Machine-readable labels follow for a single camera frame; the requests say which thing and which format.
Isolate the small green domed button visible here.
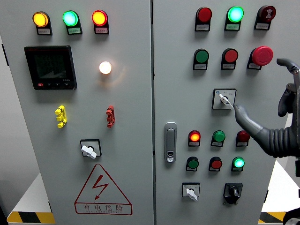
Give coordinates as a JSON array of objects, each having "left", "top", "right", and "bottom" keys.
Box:
[{"left": 212, "top": 130, "right": 226, "bottom": 143}]

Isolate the small dark red lamp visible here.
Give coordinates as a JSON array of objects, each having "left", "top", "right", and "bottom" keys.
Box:
[{"left": 236, "top": 130, "right": 251, "bottom": 143}]

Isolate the red lit lamp beside green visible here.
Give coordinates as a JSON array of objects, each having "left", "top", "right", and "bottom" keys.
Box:
[{"left": 91, "top": 9, "right": 109, "bottom": 27}]

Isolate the grey cabinet door with display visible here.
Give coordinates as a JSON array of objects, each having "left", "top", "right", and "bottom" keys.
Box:
[{"left": 0, "top": 0, "right": 154, "bottom": 225}]

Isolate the small green lit lamp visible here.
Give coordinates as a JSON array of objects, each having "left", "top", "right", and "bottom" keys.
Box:
[{"left": 232, "top": 157, "right": 245, "bottom": 169}]

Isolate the black handle turn switch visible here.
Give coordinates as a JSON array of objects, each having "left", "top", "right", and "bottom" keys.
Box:
[{"left": 223, "top": 182, "right": 243, "bottom": 205}]

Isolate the large green lit lamp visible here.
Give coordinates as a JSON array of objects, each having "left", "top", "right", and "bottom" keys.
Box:
[{"left": 226, "top": 6, "right": 245, "bottom": 24}]

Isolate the small yellow handle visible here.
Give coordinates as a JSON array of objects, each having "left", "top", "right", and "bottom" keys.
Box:
[{"left": 54, "top": 105, "right": 68, "bottom": 128}]

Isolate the white round lamp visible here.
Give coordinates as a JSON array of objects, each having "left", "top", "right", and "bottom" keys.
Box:
[{"left": 98, "top": 61, "right": 113, "bottom": 75}]

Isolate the large red push button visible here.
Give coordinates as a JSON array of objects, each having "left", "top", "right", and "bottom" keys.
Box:
[{"left": 222, "top": 48, "right": 239, "bottom": 64}]

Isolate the green lit lamp beside yellow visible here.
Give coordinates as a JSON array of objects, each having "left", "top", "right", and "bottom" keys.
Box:
[{"left": 62, "top": 10, "right": 80, "bottom": 28}]

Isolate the large dark red lamp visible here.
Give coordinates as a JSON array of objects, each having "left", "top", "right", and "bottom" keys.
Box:
[{"left": 195, "top": 7, "right": 213, "bottom": 24}]

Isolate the black yellow striped tape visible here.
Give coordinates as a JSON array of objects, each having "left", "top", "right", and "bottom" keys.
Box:
[
  {"left": 257, "top": 211, "right": 288, "bottom": 224},
  {"left": 7, "top": 211, "right": 56, "bottom": 225}
]

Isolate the silver door lock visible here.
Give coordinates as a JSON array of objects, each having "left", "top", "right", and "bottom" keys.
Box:
[{"left": 164, "top": 121, "right": 178, "bottom": 164}]

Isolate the small red lit lamp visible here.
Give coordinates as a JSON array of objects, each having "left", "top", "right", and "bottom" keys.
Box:
[{"left": 188, "top": 130, "right": 202, "bottom": 143}]

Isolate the small red flat button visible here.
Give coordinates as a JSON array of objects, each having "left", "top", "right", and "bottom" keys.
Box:
[{"left": 209, "top": 157, "right": 223, "bottom": 169}]

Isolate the dark red buzzer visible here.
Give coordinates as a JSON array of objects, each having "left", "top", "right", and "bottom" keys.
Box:
[{"left": 257, "top": 5, "right": 277, "bottom": 23}]

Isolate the red warning triangle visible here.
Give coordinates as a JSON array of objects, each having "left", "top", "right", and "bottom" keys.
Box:
[{"left": 74, "top": 164, "right": 133, "bottom": 216}]

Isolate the small red handle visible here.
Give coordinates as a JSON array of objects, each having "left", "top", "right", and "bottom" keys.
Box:
[{"left": 105, "top": 105, "right": 115, "bottom": 128}]

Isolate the small white handle turn switch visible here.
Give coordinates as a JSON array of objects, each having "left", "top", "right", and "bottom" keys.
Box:
[{"left": 181, "top": 182, "right": 201, "bottom": 202}]

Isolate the large green push button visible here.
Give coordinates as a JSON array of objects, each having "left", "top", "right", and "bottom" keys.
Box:
[{"left": 194, "top": 48, "right": 210, "bottom": 64}]

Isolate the small green flat button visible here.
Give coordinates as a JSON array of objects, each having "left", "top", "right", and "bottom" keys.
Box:
[{"left": 186, "top": 156, "right": 200, "bottom": 169}]

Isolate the long black cabinet hinge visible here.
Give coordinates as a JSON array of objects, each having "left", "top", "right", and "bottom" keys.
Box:
[{"left": 1, "top": 44, "right": 9, "bottom": 67}]

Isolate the large red stop button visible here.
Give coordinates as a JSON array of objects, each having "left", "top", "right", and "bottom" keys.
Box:
[{"left": 249, "top": 45, "right": 274, "bottom": 67}]

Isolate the yellow round lamp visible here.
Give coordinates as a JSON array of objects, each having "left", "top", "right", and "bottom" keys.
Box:
[{"left": 32, "top": 11, "right": 50, "bottom": 29}]

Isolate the grey cabinet door with lock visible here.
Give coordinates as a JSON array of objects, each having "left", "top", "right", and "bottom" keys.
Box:
[{"left": 152, "top": 0, "right": 300, "bottom": 225}]

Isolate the large white handle turn switch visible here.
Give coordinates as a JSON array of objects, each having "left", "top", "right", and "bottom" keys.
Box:
[{"left": 80, "top": 139, "right": 102, "bottom": 160}]

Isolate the gray turn switch slim handle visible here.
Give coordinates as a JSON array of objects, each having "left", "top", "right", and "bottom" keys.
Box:
[{"left": 211, "top": 88, "right": 237, "bottom": 111}]

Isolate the black display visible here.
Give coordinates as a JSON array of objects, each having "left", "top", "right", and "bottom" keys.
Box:
[{"left": 24, "top": 45, "right": 78, "bottom": 90}]

